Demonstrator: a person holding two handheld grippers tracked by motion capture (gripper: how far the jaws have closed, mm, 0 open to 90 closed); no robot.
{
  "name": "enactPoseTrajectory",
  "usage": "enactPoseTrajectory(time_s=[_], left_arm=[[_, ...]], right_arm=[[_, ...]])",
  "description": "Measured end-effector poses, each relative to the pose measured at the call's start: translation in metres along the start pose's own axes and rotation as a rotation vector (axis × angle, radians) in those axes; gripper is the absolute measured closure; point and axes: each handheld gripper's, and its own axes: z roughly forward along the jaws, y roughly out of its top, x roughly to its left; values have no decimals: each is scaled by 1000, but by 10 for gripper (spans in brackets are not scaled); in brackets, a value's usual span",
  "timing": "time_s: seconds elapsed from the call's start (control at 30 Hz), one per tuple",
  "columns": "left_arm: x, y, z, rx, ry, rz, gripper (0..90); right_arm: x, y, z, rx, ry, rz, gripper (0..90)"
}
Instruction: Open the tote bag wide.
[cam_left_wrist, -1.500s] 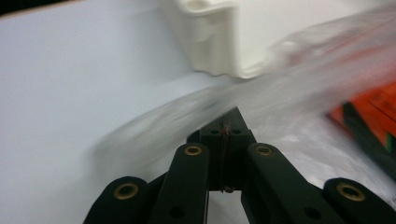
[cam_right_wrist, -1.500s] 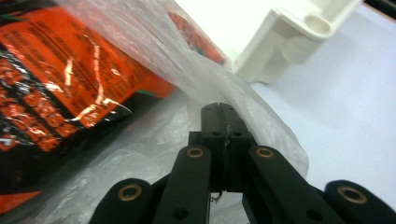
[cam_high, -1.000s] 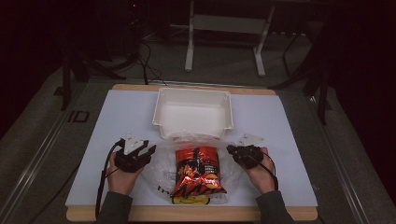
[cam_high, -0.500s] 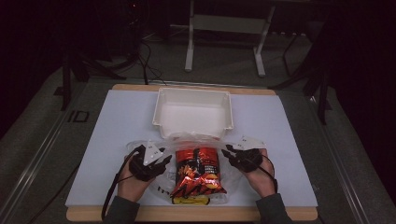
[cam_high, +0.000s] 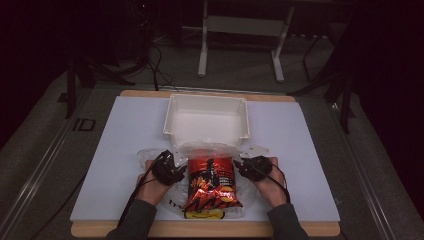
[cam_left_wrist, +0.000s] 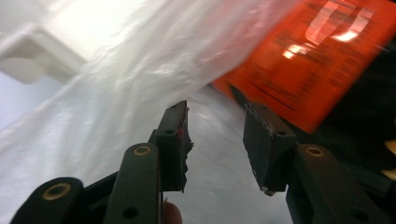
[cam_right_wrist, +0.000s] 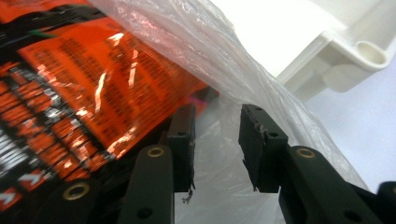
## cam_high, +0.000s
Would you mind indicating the white plastic box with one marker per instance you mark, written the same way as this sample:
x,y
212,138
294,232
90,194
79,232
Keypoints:
x,y
206,121

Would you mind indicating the clear plastic bag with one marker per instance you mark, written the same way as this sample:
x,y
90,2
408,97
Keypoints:
x,y
156,156

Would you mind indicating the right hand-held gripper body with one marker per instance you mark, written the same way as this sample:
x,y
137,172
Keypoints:
x,y
258,168

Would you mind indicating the person's left hand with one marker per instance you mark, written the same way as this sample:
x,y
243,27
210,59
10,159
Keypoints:
x,y
151,190

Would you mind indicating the red snack packet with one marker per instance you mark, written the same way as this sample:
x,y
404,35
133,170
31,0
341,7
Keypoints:
x,y
210,180

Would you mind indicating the white metal stand frame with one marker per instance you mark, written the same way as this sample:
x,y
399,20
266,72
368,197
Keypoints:
x,y
243,26

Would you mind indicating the white table sheet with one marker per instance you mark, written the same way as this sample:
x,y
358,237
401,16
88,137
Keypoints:
x,y
116,160

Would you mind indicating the black metal stand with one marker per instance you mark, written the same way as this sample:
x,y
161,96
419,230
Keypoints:
x,y
71,86
345,100

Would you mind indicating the wooden table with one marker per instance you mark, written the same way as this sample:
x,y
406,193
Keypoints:
x,y
166,229

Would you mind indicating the metal floor rail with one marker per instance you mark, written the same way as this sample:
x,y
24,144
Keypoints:
x,y
363,166
40,166

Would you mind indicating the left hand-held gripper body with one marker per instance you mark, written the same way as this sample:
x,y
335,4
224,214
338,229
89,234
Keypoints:
x,y
165,171

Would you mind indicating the person's right hand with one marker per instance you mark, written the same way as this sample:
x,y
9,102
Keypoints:
x,y
271,190

